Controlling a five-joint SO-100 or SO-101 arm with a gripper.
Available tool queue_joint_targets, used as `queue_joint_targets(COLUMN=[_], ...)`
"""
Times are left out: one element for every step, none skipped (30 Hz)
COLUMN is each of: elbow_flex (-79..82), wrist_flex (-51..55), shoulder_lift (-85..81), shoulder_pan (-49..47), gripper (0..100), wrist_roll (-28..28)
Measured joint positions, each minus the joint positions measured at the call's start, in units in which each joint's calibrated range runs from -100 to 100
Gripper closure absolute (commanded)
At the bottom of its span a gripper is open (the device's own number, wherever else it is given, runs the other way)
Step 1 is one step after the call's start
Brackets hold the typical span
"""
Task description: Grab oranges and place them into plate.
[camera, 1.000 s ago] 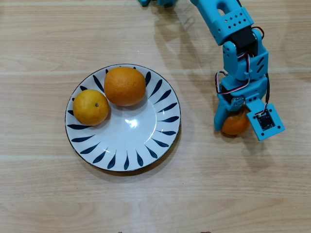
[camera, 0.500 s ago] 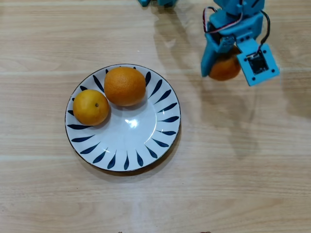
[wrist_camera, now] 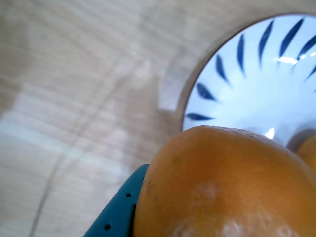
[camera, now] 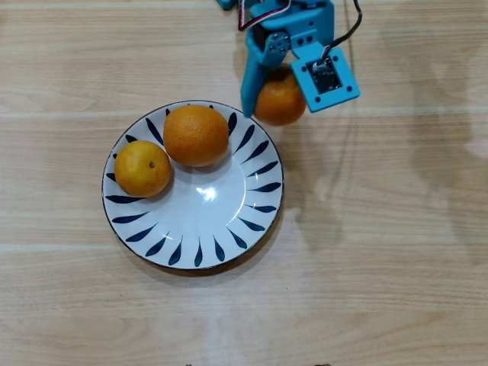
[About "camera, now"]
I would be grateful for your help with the small yellowish orange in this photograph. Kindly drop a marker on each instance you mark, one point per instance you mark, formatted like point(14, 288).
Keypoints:
point(143, 169)

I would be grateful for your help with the large deep orange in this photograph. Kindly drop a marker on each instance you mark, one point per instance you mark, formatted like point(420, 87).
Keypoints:
point(196, 136)

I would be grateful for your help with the small orange with stem dot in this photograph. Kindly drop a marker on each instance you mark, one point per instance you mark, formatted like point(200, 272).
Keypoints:
point(280, 103)

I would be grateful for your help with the white plate blue leaf pattern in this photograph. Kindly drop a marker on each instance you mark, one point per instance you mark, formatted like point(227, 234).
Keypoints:
point(213, 221)

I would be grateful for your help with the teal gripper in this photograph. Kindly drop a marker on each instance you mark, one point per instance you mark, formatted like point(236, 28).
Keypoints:
point(252, 65)

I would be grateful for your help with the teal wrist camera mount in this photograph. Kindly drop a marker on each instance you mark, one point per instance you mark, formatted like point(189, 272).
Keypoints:
point(331, 101)

